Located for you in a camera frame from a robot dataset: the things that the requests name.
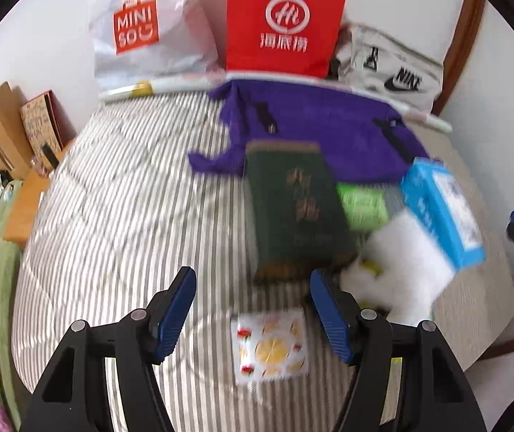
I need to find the white rolled paper tube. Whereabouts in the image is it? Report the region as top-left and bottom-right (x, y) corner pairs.
(99, 69), (453, 133)

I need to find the dark green box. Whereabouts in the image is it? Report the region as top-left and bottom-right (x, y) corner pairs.
(243, 140), (359, 284)

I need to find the green wet wipes pack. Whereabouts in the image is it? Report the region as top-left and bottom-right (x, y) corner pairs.
(335, 182), (390, 235)

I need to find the wooden bedside stand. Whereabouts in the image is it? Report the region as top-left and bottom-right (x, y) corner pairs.
(3, 144), (66, 250)

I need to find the wooden bed frame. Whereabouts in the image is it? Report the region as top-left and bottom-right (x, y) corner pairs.
(432, 0), (514, 361)

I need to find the brown cardboard box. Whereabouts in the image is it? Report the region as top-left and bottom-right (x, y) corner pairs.
(19, 91), (75, 163)

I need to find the purple cloth with black straps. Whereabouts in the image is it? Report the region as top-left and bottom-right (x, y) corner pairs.
(187, 78), (433, 185)

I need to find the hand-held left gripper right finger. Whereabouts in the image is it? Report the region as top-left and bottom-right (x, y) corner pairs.
(310, 269), (496, 432)

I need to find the white plastic shopping bag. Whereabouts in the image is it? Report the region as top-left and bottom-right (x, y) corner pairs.
(88, 0), (222, 91)

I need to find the red paper bag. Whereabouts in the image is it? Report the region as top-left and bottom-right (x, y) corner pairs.
(225, 0), (349, 79)

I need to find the white fruit print packet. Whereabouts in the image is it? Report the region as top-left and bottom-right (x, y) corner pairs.
(230, 308), (309, 385)

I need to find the white sponge block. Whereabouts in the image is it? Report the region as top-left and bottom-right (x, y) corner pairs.
(365, 212), (455, 289)

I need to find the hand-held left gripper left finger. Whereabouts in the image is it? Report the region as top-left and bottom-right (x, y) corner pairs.
(18, 266), (197, 432)

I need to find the blue tissue pack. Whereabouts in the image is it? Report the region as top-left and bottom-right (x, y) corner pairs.
(401, 157), (487, 273)

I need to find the striped mattress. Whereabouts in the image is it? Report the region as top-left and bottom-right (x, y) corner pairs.
(12, 81), (514, 432)

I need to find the grey waist bag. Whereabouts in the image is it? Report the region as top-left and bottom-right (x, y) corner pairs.
(331, 22), (444, 113)

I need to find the green bedding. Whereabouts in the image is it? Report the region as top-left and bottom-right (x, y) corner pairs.
(0, 180), (33, 432)

